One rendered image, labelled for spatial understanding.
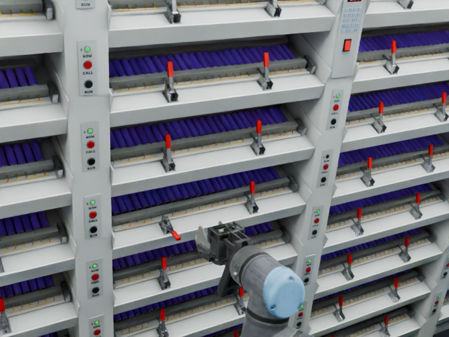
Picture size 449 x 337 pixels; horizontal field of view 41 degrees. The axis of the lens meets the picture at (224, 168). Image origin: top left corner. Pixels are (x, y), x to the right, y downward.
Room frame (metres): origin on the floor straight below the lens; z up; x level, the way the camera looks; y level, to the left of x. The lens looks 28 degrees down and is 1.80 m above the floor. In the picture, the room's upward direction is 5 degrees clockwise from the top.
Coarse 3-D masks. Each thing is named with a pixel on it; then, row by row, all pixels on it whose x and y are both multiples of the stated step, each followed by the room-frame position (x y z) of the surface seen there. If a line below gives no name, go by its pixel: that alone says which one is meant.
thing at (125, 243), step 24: (288, 168) 1.64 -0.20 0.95; (264, 192) 1.56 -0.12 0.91; (168, 216) 1.39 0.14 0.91; (192, 216) 1.41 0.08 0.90; (216, 216) 1.43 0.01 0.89; (240, 216) 1.45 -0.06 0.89; (264, 216) 1.48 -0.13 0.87; (288, 216) 1.54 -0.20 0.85; (120, 240) 1.28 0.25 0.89; (144, 240) 1.29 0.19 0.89; (168, 240) 1.33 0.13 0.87
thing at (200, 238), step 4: (200, 228) 1.20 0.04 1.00; (200, 232) 1.20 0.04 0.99; (196, 236) 1.23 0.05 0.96; (200, 236) 1.20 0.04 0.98; (204, 236) 1.19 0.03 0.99; (196, 240) 1.21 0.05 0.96; (200, 240) 1.20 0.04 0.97; (204, 240) 1.18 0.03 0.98; (196, 244) 1.20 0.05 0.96; (200, 244) 1.19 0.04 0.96; (204, 244) 1.18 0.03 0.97; (208, 244) 1.17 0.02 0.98; (204, 248) 1.17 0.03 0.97; (208, 248) 1.16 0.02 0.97
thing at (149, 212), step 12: (276, 180) 1.59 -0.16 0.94; (288, 180) 1.60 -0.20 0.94; (228, 192) 1.50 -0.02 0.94; (240, 192) 1.51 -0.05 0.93; (276, 192) 1.56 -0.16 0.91; (168, 204) 1.40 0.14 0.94; (180, 204) 1.41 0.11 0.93; (192, 204) 1.43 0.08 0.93; (204, 204) 1.45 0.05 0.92; (120, 216) 1.33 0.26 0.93; (132, 216) 1.34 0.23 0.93; (144, 216) 1.35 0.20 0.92; (120, 228) 1.30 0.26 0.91
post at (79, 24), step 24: (72, 0) 1.21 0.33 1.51; (96, 0) 1.23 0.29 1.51; (72, 24) 1.21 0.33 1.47; (96, 24) 1.23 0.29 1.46; (72, 48) 1.21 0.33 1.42; (96, 48) 1.23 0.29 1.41; (72, 72) 1.20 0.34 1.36; (72, 96) 1.20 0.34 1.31; (96, 96) 1.23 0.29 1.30; (72, 120) 1.20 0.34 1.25; (96, 120) 1.23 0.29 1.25; (72, 144) 1.20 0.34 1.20; (72, 168) 1.20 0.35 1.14; (72, 192) 1.20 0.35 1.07; (96, 192) 1.23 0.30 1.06; (72, 216) 1.20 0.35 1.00; (96, 240) 1.22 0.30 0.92; (96, 312) 1.22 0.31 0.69
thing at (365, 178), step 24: (384, 144) 1.88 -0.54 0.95; (408, 144) 1.91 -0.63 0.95; (432, 144) 1.85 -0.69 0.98; (360, 168) 1.73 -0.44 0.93; (384, 168) 1.77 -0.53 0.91; (408, 168) 1.82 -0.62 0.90; (432, 168) 1.83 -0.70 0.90; (336, 192) 1.63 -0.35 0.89; (360, 192) 1.66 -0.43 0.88; (384, 192) 1.73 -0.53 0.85
